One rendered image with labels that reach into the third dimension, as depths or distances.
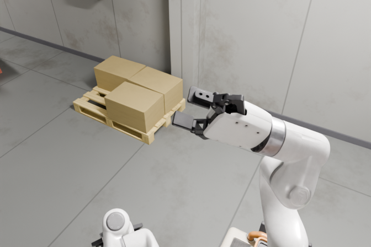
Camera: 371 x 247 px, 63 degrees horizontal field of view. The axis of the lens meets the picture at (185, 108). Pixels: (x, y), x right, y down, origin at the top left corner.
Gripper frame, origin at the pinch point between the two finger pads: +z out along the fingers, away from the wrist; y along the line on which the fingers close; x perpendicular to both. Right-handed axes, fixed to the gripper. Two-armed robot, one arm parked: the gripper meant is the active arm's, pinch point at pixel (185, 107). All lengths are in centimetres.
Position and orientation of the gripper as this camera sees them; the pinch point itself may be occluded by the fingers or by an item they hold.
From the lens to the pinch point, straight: 55.0
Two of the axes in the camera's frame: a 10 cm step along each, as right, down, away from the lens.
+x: -1.8, 8.3, -5.2
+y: 3.1, -4.6, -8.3
